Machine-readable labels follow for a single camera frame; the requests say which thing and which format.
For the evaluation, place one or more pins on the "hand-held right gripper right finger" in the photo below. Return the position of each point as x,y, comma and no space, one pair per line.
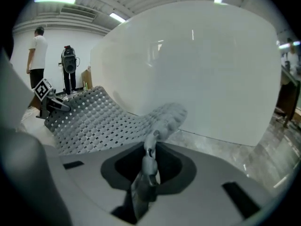
207,180

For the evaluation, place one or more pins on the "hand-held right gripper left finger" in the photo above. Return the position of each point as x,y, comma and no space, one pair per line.
89,178

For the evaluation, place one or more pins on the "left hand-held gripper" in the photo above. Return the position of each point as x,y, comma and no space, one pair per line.
43,89

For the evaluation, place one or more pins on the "grey perforated bath mat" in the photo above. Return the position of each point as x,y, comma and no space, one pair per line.
98,121

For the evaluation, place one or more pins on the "white bathtub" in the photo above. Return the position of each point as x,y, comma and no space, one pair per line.
188,79

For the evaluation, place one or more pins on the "green bottle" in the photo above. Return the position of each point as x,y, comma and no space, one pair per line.
85,85

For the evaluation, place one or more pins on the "small cardboard box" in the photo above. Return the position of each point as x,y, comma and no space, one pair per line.
85,75

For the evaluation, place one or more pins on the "ceiling air vent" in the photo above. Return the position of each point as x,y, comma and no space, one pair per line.
78,12

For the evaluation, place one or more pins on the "brown wooden desk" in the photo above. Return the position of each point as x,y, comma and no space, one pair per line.
289,91

